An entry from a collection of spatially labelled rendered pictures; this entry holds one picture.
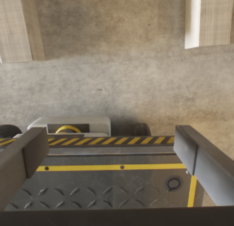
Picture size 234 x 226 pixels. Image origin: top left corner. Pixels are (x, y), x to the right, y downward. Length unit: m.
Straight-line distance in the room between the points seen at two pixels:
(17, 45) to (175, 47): 0.52
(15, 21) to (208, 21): 0.56
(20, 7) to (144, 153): 0.51
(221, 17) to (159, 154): 0.44
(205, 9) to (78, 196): 0.60
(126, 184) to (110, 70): 0.40
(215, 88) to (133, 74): 0.32
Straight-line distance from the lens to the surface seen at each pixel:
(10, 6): 0.63
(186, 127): 0.16
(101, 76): 0.64
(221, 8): 0.64
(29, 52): 0.59
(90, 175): 0.39
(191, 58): 0.70
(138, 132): 0.56
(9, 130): 0.69
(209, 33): 0.61
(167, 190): 0.44
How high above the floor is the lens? 0.63
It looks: 75 degrees down
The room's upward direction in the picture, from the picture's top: 175 degrees clockwise
